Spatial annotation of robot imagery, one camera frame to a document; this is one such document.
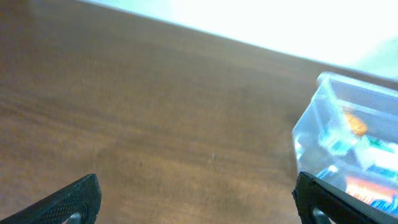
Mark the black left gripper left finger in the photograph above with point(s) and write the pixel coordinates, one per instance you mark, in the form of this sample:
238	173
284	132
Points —
78	202

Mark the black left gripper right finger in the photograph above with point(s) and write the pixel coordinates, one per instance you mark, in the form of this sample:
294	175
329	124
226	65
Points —
318	202

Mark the orange effervescent tablet tube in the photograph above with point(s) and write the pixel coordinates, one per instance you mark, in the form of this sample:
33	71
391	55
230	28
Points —
375	195

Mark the white green medicine box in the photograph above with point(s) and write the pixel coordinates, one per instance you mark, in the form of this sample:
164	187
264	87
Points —
378	156

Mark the small gold-lid balm jar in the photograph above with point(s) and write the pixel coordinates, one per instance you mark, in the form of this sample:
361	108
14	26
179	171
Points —
342	134

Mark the clear plastic container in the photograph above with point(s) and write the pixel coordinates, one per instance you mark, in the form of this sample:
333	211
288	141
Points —
374	104

